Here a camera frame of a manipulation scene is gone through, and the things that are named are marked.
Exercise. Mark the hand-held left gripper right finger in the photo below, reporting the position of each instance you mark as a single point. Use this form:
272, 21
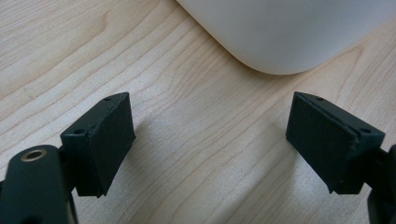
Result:
330, 146

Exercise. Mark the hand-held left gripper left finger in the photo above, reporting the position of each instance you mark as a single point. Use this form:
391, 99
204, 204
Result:
102, 146

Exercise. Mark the white plastic storage bin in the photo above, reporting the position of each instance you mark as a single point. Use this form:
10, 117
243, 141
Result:
280, 31

